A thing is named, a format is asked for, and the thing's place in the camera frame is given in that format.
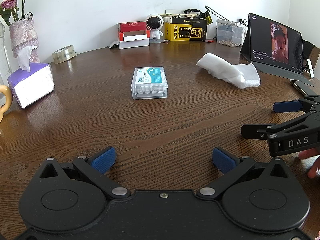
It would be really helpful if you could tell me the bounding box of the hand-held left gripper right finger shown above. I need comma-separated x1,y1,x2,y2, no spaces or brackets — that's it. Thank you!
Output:
197,147,290,200

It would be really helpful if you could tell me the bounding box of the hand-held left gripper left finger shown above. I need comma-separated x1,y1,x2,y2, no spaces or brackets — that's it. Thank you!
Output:
39,146,131,200

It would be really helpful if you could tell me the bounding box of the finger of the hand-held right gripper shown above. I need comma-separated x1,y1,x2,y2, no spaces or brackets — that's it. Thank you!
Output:
273,95,320,113
241,110,320,140

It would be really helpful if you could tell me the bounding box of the white cloth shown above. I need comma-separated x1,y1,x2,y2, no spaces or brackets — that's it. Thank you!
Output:
196,53,261,89

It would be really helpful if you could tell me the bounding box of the clear plastic container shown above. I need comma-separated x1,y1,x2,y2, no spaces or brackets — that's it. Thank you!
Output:
131,67,168,100

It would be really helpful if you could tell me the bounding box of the person's right hand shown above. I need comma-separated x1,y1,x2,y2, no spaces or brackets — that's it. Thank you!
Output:
299,148,320,179

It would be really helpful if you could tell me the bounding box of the silver flat device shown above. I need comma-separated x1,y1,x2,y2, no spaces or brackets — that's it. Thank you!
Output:
289,79,320,96

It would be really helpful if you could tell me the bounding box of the grey tablet case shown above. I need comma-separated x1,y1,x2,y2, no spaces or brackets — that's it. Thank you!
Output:
240,31,314,87

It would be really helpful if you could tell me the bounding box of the clear plastic storage box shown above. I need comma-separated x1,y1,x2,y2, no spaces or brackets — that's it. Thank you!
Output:
216,19,247,47

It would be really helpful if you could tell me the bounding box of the purple tissue pack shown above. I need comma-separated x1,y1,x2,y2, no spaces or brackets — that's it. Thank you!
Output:
7,45,55,109

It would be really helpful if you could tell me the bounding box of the clear tape roll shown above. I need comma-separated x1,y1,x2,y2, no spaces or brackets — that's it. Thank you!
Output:
52,45,77,64

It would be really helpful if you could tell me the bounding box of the yellow mug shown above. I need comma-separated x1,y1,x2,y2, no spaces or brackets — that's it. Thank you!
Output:
0,85,13,123

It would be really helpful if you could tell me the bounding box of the green and yellow packet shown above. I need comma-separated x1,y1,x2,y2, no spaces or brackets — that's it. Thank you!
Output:
201,10,213,25

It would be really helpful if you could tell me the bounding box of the yellow and black box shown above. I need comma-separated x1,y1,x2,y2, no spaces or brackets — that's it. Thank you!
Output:
164,17,208,42

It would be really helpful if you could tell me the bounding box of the red and white open box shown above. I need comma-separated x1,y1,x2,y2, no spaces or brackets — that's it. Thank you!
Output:
118,30,150,42

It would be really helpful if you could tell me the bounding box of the beige packet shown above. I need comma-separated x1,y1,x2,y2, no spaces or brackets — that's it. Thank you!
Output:
160,10,187,18

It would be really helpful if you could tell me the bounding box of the white astronaut robot toy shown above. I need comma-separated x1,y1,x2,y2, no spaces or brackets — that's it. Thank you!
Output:
146,14,164,40

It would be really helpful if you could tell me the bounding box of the clear glass jar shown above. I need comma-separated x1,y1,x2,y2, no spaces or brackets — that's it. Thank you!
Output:
0,21,13,80

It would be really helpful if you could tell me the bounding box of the grey cable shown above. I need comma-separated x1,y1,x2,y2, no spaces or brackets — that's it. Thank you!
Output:
205,5,248,23

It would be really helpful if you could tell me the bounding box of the black strap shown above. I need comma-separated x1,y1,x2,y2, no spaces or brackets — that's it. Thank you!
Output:
184,9,203,18

